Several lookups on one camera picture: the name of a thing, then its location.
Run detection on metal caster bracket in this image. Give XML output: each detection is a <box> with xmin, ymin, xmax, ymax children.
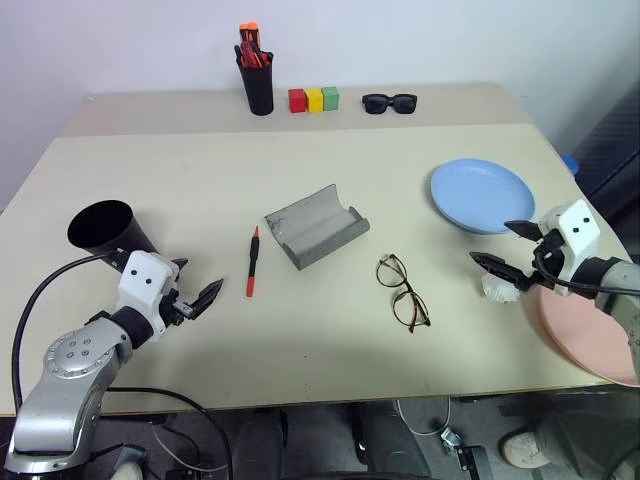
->
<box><xmin>439</xmin><ymin>426</ymin><xmax>489</xmax><ymax>472</ymax></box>

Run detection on blue plastic plate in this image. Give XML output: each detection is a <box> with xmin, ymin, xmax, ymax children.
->
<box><xmin>430</xmin><ymin>158</ymin><xmax>537</xmax><ymax>236</ymax></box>

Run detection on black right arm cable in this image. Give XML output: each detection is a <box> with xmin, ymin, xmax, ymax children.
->
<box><xmin>531</xmin><ymin>241</ymin><xmax>640</xmax><ymax>297</ymax></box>

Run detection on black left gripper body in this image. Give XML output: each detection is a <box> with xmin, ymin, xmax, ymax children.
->
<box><xmin>158</xmin><ymin>286</ymin><xmax>197</xmax><ymax>327</ymax></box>

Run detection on black carbon-pattern object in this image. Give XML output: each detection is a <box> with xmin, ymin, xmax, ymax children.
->
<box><xmin>569</xmin><ymin>82</ymin><xmax>640</xmax><ymax>222</ymax></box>

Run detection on dark rounded shape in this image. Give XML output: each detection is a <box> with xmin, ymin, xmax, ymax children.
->
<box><xmin>349</xmin><ymin>402</ymin><xmax>434</xmax><ymax>480</ymax></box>

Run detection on empty black pen cup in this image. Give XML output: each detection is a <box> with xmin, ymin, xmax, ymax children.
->
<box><xmin>66</xmin><ymin>199</ymin><xmax>162</xmax><ymax>274</ymax></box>

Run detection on black sunglasses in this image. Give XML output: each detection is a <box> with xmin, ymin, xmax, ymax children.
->
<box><xmin>361</xmin><ymin>92</ymin><xmax>419</xmax><ymax>116</ymax></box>

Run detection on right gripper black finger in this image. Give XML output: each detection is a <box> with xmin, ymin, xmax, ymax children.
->
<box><xmin>504</xmin><ymin>219</ymin><xmax>544</xmax><ymax>243</ymax></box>
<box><xmin>469</xmin><ymin>251</ymin><xmax>534</xmax><ymax>292</ymax></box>

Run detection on thin white cable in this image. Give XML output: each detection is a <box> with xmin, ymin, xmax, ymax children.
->
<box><xmin>396</xmin><ymin>397</ymin><xmax>454</xmax><ymax>437</ymax></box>

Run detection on grey glasses case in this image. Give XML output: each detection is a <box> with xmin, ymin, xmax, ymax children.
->
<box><xmin>263</xmin><ymin>183</ymin><xmax>372</xmax><ymax>272</ymax></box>

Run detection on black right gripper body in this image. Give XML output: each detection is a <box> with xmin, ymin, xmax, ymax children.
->
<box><xmin>528</xmin><ymin>227</ymin><xmax>569</xmax><ymax>292</ymax></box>

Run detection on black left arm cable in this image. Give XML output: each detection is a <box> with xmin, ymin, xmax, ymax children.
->
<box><xmin>10</xmin><ymin>253</ymin><xmax>114</xmax><ymax>409</ymax></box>

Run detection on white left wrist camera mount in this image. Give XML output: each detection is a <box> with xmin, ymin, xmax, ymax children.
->
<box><xmin>118</xmin><ymin>250</ymin><xmax>181</xmax><ymax>344</ymax></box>

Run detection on tortoiseshell round eyeglasses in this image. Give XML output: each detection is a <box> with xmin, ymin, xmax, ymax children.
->
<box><xmin>376</xmin><ymin>253</ymin><xmax>433</xmax><ymax>335</ymax></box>

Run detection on grey trouser leg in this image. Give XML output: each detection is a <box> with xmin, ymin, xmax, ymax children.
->
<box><xmin>534</xmin><ymin>394</ymin><xmax>640</xmax><ymax>480</ymax></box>

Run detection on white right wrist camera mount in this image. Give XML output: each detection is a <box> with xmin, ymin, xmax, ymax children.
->
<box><xmin>539</xmin><ymin>199</ymin><xmax>602</xmax><ymax>297</ymax></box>

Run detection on black cable under table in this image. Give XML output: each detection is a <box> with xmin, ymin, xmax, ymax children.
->
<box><xmin>104</xmin><ymin>386</ymin><xmax>236</xmax><ymax>480</ymax></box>

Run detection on crumpled white paper ball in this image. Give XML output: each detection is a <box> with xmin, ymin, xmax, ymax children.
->
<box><xmin>478</xmin><ymin>272</ymin><xmax>524</xmax><ymax>305</ymax></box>

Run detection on red and black pen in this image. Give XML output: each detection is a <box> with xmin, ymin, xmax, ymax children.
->
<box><xmin>245</xmin><ymin>225</ymin><xmax>262</xmax><ymax>299</ymax></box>

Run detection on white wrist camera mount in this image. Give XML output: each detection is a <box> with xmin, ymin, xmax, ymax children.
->
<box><xmin>118</xmin><ymin>250</ymin><xmax>181</xmax><ymax>344</ymax></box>
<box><xmin>539</xmin><ymin>199</ymin><xmax>602</xmax><ymax>297</ymax></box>

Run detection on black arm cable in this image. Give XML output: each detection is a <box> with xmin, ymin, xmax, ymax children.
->
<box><xmin>10</xmin><ymin>253</ymin><xmax>114</xmax><ymax>409</ymax></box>
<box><xmin>531</xmin><ymin>241</ymin><xmax>640</xmax><ymax>297</ymax></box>

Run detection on short orange and black pen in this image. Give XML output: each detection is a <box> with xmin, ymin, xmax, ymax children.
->
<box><xmin>233</xmin><ymin>43</ymin><xmax>265</xmax><ymax>69</ymax></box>

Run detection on white shoe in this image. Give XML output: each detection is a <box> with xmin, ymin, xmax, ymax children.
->
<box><xmin>499</xmin><ymin>428</ymin><xmax>552</xmax><ymax>471</ymax></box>
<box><xmin>102</xmin><ymin>446</ymin><xmax>150</xmax><ymax>480</ymax></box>

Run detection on black pen cup with pens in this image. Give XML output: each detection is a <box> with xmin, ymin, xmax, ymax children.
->
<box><xmin>236</xmin><ymin>58</ymin><xmax>276</xmax><ymax>117</ymax></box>

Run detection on pink plastic plate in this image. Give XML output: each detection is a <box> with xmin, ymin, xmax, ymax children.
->
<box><xmin>519</xmin><ymin>286</ymin><xmax>640</xmax><ymax>389</ymax></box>

